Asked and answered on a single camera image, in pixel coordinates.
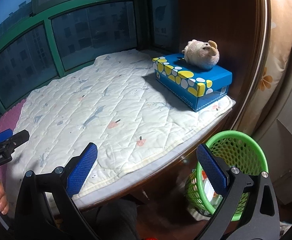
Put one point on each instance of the white quilted blanket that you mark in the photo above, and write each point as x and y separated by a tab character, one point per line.
98	100

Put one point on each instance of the pink foam mat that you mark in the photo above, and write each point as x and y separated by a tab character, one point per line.
3	122

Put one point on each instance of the beige plush toy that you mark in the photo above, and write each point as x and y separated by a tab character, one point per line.
202	55

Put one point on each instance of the floral beige curtain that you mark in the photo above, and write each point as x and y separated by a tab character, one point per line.
277	55

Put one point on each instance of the green window frame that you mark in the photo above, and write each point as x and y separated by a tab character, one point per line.
48	30

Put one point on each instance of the person's black trouser leg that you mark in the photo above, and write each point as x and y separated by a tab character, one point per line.
116	220

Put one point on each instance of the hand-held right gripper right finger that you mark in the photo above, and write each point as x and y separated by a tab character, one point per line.
212	166

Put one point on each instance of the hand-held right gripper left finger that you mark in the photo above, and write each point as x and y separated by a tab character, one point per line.
86	165

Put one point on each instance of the green mesh plastic basket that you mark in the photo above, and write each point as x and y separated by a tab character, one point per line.
236	145

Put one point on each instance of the blue dotted cardboard box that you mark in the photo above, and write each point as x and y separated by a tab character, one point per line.
201	75

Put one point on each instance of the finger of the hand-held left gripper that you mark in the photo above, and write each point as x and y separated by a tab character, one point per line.
2	135
20	137

